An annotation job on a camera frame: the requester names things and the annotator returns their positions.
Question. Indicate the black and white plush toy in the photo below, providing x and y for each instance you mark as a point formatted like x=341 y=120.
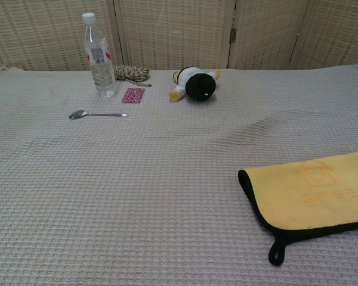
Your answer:
x=197 y=83

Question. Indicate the woven bamboo folding screen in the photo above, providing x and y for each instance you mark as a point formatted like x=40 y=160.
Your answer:
x=179 y=32

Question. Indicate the metal spoon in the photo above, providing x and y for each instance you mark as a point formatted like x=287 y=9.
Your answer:
x=77 y=114

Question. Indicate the brass screen hinge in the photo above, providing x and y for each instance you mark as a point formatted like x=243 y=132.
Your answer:
x=233 y=35

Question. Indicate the waffle weave tablecloth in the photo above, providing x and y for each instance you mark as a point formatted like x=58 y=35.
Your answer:
x=137 y=184

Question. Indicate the dark green and yellow towel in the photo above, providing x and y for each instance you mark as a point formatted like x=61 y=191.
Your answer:
x=310 y=193

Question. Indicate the clear plastic water bottle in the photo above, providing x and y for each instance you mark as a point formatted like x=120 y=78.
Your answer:
x=100 y=68

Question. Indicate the pink patterned card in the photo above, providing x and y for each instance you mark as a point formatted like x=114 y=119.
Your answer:
x=133 y=96

